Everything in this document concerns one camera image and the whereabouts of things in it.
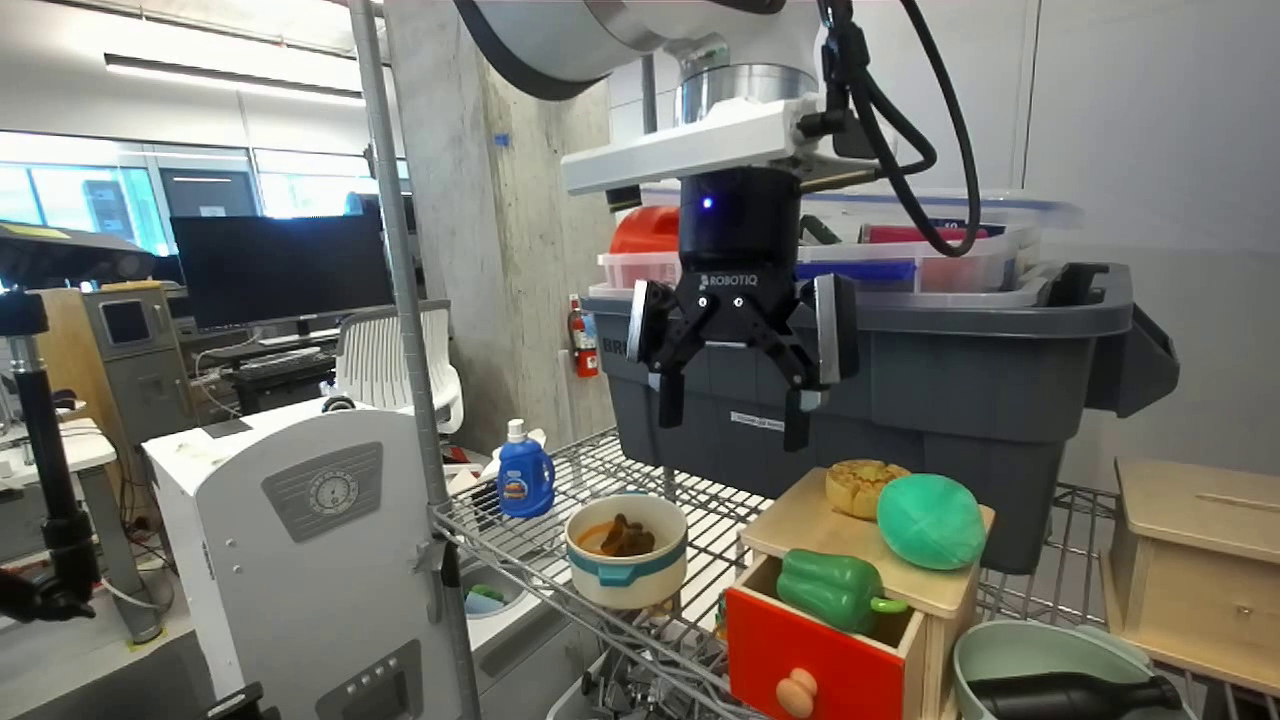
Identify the yellow round plush toy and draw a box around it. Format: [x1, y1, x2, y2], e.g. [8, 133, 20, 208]
[819, 454, 915, 522]

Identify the white office chair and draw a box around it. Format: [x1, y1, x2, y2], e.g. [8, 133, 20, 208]
[321, 298, 469, 439]

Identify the white air purifier machine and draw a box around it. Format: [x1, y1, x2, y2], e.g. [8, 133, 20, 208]
[142, 397, 465, 720]

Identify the grey brute storage tote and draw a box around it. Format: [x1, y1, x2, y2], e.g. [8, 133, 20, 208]
[582, 258, 1183, 579]

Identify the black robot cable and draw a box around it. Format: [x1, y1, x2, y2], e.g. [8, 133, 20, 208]
[816, 0, 989, 264]

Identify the green pepper plush toy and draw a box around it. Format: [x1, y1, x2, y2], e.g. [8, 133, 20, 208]
[773, 542, 915, 635]

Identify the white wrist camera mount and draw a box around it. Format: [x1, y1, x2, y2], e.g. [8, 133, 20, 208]
[558, 98, 884, 200]

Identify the green plastic cup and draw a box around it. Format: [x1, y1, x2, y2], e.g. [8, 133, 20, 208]
[874, 466, 994, 575]

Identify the blue detergent bottle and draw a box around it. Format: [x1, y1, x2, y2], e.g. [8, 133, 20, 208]
[494, 415, 561, 522]

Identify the red fire extinguisher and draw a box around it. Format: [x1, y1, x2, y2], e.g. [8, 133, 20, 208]
[565, 291, 603, 382]

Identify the black computer monitor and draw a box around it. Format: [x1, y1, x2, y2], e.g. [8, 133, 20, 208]
[173, 210, 405, 336]

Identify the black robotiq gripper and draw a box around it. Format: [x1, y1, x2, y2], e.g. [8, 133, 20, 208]
[626, 164, 863, 454]

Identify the long ceiling light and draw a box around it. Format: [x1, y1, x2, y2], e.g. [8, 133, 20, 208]
[101, 48, 372, 111]

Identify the orange red plastic container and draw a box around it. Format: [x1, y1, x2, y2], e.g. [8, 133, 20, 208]
[607, 200, 689, 258]

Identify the black camera stand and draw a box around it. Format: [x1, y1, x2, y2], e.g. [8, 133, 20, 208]
[0, 286, 104, 625]

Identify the brown toy food piece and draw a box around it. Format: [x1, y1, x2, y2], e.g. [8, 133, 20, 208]
[597, 513, 662, 561]

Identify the wooden box with red drawer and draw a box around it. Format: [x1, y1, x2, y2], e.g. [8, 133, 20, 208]
[720, 465, 1003, 720]

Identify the mint green pot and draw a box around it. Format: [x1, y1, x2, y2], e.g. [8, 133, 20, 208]
[947, 616, 1200, 720]

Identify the white bowl with teal band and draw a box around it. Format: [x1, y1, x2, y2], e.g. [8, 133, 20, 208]
[561, 492, 694, 616]

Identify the beige cabinet machine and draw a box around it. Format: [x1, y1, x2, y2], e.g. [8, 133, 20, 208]
[38, 277, 201, 452]

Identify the metal wire shelf rack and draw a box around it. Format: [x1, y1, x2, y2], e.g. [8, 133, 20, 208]
[346, 0, 1280, 720]

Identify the clear plastic storage bin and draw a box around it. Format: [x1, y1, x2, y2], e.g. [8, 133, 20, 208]
[594, 188, 1083, 298]

